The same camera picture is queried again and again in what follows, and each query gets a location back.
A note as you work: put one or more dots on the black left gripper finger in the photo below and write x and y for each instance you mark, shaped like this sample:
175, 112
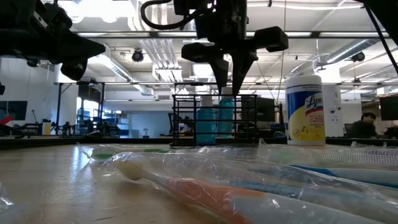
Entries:
79, 48

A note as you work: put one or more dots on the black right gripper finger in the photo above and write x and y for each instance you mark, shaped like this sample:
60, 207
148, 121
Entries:
241, 65
222, 71

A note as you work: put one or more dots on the blue mouthwash bottle white cap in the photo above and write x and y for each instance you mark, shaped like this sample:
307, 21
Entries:
205, 124
225, 118

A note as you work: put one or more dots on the green toothbrush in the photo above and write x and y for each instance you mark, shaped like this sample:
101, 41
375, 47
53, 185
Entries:
102, 154

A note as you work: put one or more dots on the orange toothbrush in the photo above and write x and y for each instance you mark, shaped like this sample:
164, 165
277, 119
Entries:
202, 196

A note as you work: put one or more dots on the blue white toothbrush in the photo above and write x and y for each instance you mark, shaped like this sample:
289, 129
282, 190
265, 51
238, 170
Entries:
357, 175

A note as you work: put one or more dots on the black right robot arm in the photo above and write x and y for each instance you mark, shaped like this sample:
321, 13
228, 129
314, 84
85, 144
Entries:
385, 12

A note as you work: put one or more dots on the black bar with strip lights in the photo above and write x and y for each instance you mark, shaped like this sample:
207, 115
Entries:
124, 34

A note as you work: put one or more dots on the black monitor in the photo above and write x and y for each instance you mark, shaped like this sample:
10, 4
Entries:
14, 109
389, 109
265, 109

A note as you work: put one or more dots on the black round ceiling spotlight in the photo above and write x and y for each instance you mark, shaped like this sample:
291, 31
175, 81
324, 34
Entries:
137, 55
358, 56

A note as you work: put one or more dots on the Lysol wipes canister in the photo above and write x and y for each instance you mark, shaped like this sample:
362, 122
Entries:
306, 118

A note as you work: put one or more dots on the yellow box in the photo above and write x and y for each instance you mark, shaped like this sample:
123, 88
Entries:
46, 128

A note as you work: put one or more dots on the red object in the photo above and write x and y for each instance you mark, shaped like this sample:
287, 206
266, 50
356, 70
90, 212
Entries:
6, 119

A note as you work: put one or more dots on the person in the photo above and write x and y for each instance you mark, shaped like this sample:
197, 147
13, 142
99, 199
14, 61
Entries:
367, 126

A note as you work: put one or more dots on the clear plastic wrapper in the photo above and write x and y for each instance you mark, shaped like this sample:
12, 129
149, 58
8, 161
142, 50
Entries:
4, 203

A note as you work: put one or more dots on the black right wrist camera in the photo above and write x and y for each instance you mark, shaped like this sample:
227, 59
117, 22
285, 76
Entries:
192, 7

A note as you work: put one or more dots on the black rack frame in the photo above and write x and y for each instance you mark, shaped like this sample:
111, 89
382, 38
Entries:
102, 105

